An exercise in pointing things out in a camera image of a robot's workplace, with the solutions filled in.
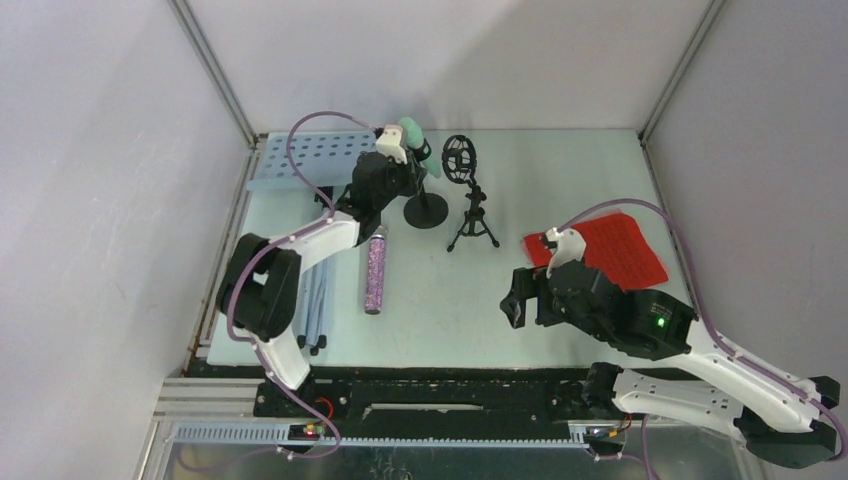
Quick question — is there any light blue music stand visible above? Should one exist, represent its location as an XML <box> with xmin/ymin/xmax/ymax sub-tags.
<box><xmin>242</xmin><ymin>131</ymin><xmax>374</xmax><ymax>358</ymax></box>

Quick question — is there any black round base mic stand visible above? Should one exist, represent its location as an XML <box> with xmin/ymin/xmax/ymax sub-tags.
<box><xmin>403</xmin><ymin>151</ymin><xmax>449</xmax><ymax>229</ymax></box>

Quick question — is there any red sheet music page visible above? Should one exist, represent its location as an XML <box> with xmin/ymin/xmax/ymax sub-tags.
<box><xmin>523</xmin><ymin>211</ymin><xmax>669</xmax><ymax>291</ymax></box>

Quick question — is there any pink glitter microphone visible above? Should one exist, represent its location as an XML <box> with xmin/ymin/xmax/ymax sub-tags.
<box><xmin>364</xmin><ymin>226</ymin><xmax>388</xmax><ymax>315</ymax></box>

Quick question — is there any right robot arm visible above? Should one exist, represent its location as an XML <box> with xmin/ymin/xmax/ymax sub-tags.
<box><xmin>499</xmin><ymin>261</ymin><xmax>847</xmax><ymax>469</ymax></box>

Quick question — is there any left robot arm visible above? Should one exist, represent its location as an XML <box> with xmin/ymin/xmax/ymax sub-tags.
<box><xmin>215</xmin><ymin>152</ymin><xmax>426</xmax><ymax>417</ymax></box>

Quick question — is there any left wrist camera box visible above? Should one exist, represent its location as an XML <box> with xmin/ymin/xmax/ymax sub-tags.
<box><xmin>375</xmin><ymin>125</ymin><xmax>408</xmax><ymax>165</ymax></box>

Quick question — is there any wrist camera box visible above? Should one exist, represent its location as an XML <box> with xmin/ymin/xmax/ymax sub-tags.
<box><xmin>375</xmin><ymin>125</ymin><xmax>408</xmax><ymax>165</ymax></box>
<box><xmin>544</xmin><ymin>227</ymin><xmax>587</xmax><ymax>278</ymax></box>

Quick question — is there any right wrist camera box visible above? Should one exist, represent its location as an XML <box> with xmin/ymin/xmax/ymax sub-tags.
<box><xmin>544</xmin><ymin>227</ymin><xmax>587</xmax><ymax>278</ymax></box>

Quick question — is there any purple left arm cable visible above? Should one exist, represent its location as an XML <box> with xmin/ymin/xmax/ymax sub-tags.
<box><xmin>226</xmin><ymin>111</ymin><xmax>386</xmax><ymax>461</ymax></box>

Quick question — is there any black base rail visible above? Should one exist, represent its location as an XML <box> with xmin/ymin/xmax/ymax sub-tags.
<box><xmin>253</xmin><ymin>366</ymin><xmax>642</xmax><ymax>441</ymax></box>

